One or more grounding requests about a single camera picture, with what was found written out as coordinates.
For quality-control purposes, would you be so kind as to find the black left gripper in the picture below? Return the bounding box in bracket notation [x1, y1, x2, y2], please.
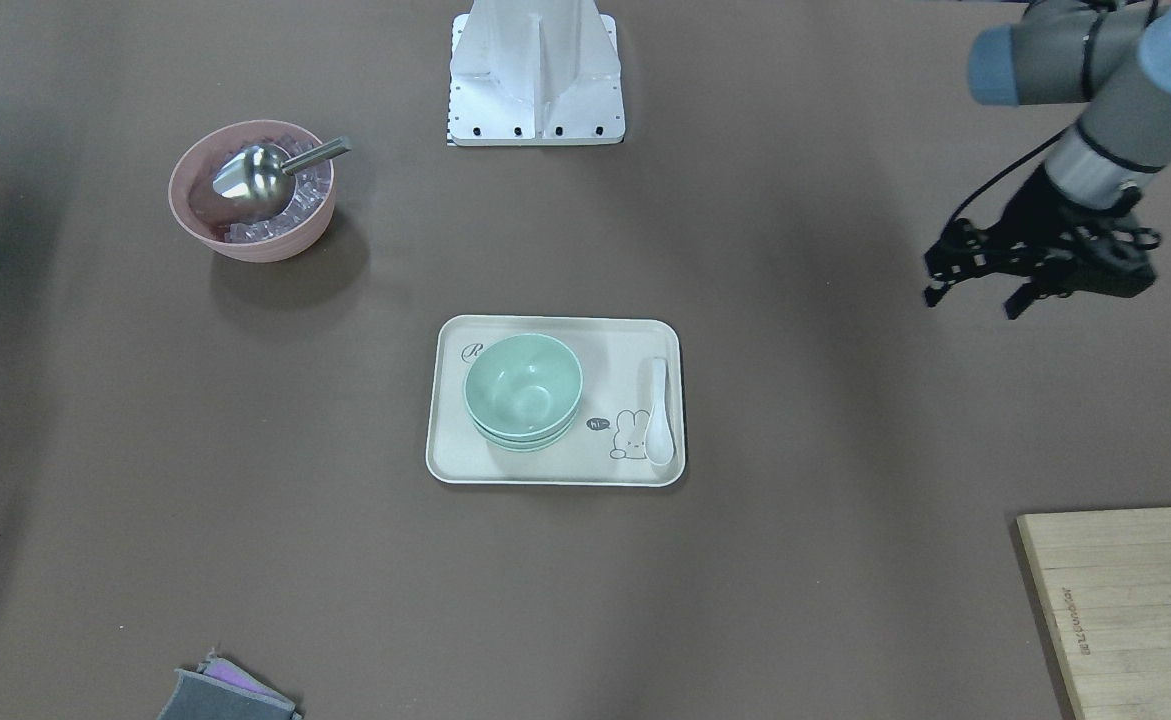
[923, 167, 1162, 320]

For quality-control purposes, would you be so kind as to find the green bowl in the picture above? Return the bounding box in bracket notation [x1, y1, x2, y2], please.
[477, 427, 570, 452]
[463, 332, 584, 432]
[470, 414, 577, 451]

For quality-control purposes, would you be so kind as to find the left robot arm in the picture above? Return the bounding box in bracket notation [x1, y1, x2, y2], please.
[923, 1, 1171, 318]

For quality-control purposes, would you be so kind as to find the wooden cutting board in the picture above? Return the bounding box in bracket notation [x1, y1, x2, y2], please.
[1016, 507, 1171, 719]

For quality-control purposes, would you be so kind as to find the white ceramic spoon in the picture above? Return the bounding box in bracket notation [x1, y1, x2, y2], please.
[645, 357, 674, 466]

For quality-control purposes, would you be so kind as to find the cream rabbit serving tray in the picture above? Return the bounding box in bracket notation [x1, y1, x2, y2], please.
[425, 314, 687, 488]

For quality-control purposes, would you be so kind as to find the green bowl on tray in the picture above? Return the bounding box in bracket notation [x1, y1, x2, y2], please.
[477, 427, 570, 452]

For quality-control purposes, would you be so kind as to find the metal ice scoop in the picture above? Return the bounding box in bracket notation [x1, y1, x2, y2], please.
[208, 136, 352, 224]

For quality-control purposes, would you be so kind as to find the pink bowl with ice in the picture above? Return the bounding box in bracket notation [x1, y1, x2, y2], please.
[167, 119, 335, 263]

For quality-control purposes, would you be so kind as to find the grey folded cloth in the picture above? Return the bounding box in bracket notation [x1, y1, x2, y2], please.
[157, 652, 303, 719]

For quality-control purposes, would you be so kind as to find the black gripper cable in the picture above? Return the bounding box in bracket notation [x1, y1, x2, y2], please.
[949, 125, 1071, 241]

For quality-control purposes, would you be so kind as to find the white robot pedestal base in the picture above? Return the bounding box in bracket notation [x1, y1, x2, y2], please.
[447, 1, 626, 148]

